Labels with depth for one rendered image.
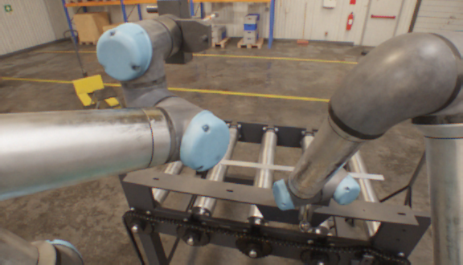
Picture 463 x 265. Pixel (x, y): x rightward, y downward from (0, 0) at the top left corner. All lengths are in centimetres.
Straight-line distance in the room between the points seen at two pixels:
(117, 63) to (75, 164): 17
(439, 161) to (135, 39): 47
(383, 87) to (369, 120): 5
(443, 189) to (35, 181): 50
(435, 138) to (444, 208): 11
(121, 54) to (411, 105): 38
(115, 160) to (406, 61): 35
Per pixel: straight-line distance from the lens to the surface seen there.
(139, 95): 40
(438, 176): 46
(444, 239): 50
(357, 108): 35
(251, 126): 191
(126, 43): 35
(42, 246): 56
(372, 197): 151
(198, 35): 46
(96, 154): 25
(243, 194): 99
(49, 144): 25
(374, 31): 1025
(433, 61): 36
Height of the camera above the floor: 190
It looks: 30 degrees down
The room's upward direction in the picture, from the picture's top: 1 degrees counter-clockwise
